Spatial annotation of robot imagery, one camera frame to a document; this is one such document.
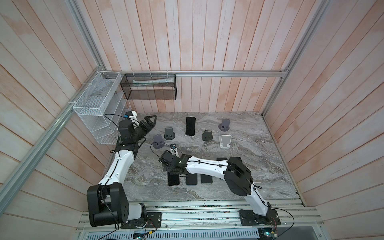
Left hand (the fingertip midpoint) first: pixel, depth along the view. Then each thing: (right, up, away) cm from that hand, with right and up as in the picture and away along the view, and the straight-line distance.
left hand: (154, 121), depth 81 cm
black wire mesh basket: (-10, +27, +25) cm, 38 cm away
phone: (+40, -24, +15) cm, 49 cm away
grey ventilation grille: (+49, -55, -11) cm, 74 cm away
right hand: (+8, -25, +8) cm, 28 cm away
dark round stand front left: (-1, -13, +17) cm, 21 cm away
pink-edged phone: (+10, -33, +5) cm, 35 cm away
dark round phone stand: (+5, -8, +23) cm, 25 cm away
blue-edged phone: (+21, -35, +8) cm, 41 cm away
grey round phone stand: (+46, -1, +28) cm, 54 cm away
